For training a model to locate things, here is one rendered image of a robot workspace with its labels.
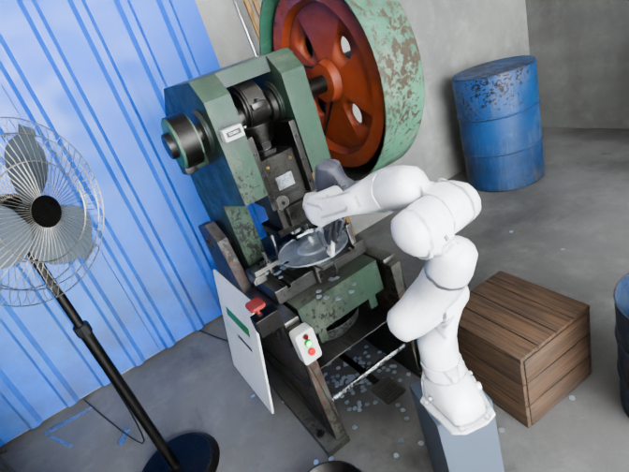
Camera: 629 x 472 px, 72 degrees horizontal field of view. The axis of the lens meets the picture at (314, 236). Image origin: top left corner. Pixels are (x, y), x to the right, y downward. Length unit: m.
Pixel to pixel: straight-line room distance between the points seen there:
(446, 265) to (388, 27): 0.84
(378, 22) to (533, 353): 1.23
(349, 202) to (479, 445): 0.86
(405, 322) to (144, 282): 2.00
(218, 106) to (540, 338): 1.37
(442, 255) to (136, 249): 2.12
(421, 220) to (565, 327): 1.01
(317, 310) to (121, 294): 1.50
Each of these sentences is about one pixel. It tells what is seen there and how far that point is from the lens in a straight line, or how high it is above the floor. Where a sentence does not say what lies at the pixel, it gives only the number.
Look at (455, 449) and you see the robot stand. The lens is 1.50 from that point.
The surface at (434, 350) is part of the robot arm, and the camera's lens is 1.28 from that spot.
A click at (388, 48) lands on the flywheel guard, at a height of 1.41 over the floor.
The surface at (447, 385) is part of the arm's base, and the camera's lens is 1.34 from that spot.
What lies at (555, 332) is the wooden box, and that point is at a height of 0.35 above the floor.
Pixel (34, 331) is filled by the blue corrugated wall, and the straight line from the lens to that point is 2.91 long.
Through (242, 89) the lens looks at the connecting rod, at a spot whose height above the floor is 1.42.
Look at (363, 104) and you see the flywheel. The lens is 1.71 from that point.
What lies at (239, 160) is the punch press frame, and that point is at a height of 1.22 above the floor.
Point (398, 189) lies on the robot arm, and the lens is 0.99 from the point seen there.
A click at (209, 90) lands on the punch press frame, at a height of 1.46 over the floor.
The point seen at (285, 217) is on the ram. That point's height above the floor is 0.93.
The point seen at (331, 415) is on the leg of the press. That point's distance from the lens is 1.89.
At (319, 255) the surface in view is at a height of 0.78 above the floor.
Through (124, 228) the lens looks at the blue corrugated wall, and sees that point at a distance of 2.75.
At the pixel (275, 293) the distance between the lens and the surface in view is 1.67.
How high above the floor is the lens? 1.54
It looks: 25 degrees down
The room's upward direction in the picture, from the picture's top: 19 degrees counter-clockwise
